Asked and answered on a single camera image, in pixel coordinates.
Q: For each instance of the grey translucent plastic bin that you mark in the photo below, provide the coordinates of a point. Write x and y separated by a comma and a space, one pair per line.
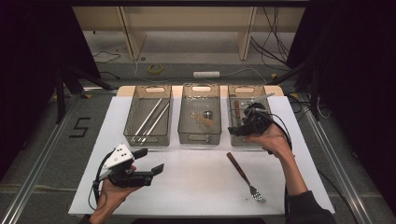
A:
200, 102
140, 109
233, 93

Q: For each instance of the person's left hand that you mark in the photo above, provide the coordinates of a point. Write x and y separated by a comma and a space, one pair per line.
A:
110, 199

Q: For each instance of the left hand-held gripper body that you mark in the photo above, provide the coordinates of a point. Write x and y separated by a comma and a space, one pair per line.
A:
120, 158

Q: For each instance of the white table cover board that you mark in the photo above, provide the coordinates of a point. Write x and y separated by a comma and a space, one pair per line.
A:
193, 186

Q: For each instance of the dark curtain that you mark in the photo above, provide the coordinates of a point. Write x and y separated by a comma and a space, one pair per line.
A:
358, 62
31, 62

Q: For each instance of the white power strip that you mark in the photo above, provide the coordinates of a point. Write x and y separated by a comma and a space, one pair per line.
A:
206, 74

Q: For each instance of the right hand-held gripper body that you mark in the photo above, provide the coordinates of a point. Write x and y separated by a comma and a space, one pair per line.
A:
258, 121

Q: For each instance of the yellow tape roll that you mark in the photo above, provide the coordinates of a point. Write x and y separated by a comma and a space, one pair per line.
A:
150, 69

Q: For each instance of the wooden spoon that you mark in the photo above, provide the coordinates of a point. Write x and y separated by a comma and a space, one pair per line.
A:
205, 120

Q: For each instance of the light wooden shelf unit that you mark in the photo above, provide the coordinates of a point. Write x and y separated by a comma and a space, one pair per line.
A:
186, 18

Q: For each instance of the metal floor rail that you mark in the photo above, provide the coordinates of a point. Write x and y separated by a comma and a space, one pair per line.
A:
37, 161
330, 146

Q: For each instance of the black metal stand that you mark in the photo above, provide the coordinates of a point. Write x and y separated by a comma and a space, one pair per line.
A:
315, 93
60, 93

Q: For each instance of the person's right hand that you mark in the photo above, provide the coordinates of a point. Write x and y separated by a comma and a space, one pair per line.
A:
274, 141

